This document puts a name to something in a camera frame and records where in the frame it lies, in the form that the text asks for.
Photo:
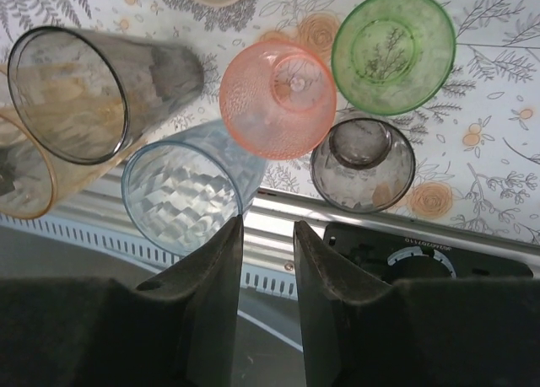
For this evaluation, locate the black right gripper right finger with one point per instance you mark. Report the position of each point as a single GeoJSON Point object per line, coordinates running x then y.
{"type": "Point", "coordinates": [422, 336]}

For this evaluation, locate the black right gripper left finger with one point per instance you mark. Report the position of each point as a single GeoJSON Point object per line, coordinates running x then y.
{"type": "Point", "coordinates": [126, 336]}

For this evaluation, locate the blue grey tall glass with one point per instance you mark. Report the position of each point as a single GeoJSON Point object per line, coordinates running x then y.
{"type": "Point", "coordinates": [181, 201]}

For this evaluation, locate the dark grey short glass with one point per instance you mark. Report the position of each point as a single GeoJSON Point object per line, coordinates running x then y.
{"type": "Point", "coordinates": [363, 176]}

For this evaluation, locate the orange tall glass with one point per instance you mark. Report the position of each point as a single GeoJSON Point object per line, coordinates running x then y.
{"type": "Point", "coordinates": [25, 184]}

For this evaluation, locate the salmon pink short glass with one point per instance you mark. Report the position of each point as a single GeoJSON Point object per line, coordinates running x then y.
{"type": "Point", "coordinates": [261, 117]}

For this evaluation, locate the dark grey tall glass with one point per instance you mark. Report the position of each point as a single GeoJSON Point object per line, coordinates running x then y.
{"type": "Point", "coordinates": [84, 66]}

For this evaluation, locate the green tall glass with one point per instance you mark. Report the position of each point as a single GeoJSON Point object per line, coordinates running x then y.
{"type": "Point", "coordinates": [392, 54]}

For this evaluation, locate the floral tablecloth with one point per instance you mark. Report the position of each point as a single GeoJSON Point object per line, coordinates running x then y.
{"type": "Point", "coordinates": [485, 87]}

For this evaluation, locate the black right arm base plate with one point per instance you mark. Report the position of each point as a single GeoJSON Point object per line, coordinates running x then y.
{"type": "Point", "coordinates": [464, 256]}

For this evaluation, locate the aluminium mounting rail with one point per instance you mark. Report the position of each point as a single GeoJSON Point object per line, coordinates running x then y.
{"type": "Point", "coordinates": [270, 235]}

